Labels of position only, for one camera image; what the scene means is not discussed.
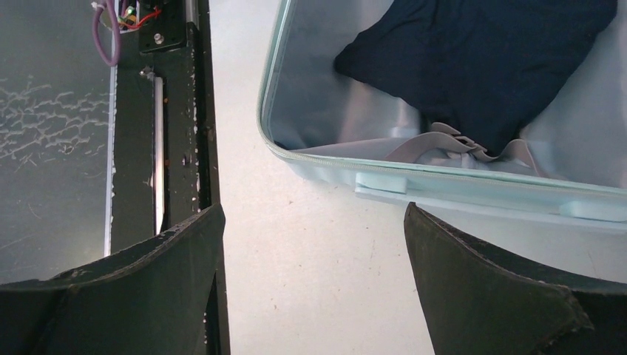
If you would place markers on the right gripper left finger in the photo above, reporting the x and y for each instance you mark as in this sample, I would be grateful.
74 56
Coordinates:
117 304

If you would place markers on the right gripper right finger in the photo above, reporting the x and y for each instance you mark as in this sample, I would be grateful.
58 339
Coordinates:
478 298

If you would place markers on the light blue ribbed suitcase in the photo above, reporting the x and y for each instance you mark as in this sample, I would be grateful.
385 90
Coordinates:
328 127

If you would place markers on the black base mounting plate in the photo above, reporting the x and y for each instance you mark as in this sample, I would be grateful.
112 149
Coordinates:
164 225

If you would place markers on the dark navy garment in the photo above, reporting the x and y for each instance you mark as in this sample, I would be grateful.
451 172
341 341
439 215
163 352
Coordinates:
485 68

